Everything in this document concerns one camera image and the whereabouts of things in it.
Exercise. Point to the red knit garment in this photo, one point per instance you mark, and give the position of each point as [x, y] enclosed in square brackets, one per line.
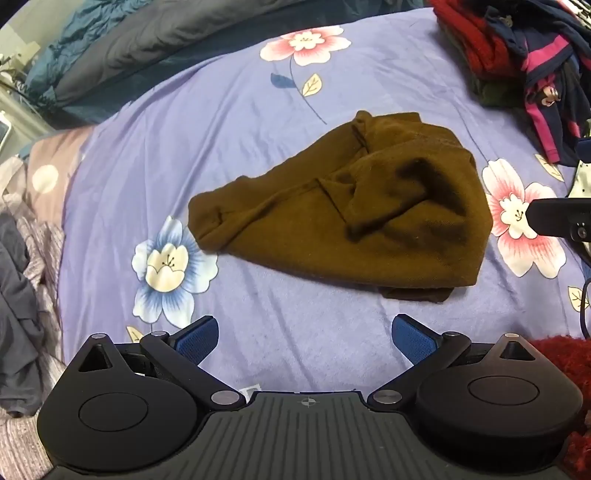
[480, 41]

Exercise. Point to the heathered grey pink cloth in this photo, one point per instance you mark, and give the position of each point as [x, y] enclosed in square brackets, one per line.
[41, 258]

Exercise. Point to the red fuzzy cloth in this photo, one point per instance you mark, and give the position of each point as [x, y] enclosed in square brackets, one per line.
[570, 397]

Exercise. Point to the navy pink striped garment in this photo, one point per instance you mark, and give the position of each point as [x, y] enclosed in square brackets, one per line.
[554, 69]

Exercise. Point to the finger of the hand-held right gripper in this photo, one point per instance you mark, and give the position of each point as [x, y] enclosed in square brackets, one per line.
[554, 217]

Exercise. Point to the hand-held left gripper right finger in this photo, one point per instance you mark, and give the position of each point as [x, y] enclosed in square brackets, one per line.
[413, 339]

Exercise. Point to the dark grey garment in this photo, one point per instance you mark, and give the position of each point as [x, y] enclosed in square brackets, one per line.
[18, 318]

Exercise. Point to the pink polka dot cloth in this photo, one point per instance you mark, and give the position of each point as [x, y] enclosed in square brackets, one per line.
[51, 166]

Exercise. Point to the brown knit sweater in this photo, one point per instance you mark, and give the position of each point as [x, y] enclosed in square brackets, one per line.
[369, 207]

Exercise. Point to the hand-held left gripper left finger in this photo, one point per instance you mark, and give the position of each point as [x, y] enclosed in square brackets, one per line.
[201, 339]

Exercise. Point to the purple floral bedsheet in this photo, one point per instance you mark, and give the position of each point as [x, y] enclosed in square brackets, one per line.
[221, 152]

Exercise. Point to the white patterned cloth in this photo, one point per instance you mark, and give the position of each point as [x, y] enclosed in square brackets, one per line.
[581, 182]

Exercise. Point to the blue grey duvet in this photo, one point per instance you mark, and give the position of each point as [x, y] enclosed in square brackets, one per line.
[120, 50]

